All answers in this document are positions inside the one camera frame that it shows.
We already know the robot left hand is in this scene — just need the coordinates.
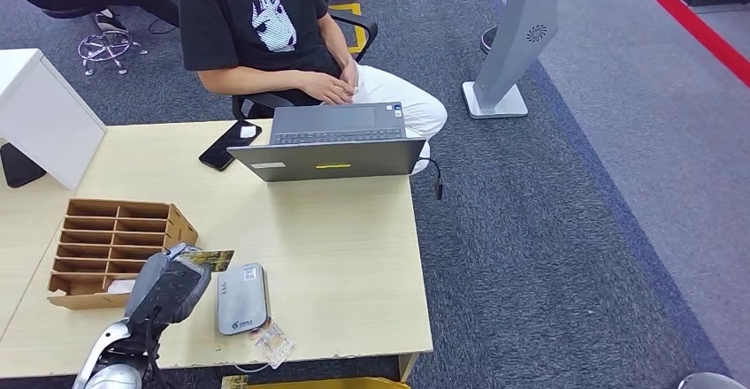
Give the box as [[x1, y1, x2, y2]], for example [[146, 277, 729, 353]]
[[124, 243, 192, 323]]

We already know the person's left hand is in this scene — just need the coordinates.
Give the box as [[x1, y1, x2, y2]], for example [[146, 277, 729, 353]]
[[340, 57, 360, 95]]

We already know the person's right hand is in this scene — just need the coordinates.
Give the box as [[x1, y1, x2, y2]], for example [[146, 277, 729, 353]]
[[301, 70, 357, 107]]

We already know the golden ID card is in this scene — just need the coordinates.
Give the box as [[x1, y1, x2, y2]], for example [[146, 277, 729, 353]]
[[186, 248, 235, 274]]

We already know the wooden card holder box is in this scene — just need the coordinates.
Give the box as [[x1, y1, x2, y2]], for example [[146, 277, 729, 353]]
[[46, 198, 199, 311]]

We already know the person in black shirt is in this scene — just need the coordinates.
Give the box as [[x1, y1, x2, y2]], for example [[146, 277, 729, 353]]
[[170, 0, 449, 175]]

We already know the black office chair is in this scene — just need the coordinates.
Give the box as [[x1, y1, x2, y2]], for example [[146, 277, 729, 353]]
[[231, 11, 379, 123]]

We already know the yellow floor tape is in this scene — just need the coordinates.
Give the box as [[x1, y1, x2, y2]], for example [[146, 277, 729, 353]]
[[327, 1, 367, 55]]

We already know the grey laptop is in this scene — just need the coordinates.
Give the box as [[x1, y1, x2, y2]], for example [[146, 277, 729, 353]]
[[226, 102, 428, 184]]

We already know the black smartphone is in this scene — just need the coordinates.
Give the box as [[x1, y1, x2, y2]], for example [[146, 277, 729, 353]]
[[197, 119, 263, 172]]

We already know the clear plastic bag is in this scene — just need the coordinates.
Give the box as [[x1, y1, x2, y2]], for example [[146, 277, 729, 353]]
[[247, 320, 297, 371]]

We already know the grey kiosk stand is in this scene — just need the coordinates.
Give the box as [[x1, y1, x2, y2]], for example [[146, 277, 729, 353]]
[[461, 0, 559, 120]]

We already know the black base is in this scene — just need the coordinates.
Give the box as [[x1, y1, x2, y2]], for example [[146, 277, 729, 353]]
[[0, 141, 48, 189]]

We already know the white angled panel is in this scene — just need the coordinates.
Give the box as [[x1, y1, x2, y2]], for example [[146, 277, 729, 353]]
[[0, 48, 108, 192]]

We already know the yellow object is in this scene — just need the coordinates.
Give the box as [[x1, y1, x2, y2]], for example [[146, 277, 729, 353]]
[[221, 375, 411, 389]]

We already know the chrome base stool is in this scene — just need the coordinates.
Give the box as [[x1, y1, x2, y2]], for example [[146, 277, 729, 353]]
[[42, 4, 149, 77]]

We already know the red floor tape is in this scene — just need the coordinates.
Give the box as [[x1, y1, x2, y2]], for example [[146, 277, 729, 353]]
[[621, 0, 750, 88]]

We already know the black adapter cable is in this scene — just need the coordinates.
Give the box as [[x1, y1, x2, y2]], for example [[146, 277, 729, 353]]
[[418, 156, 445, 202]]

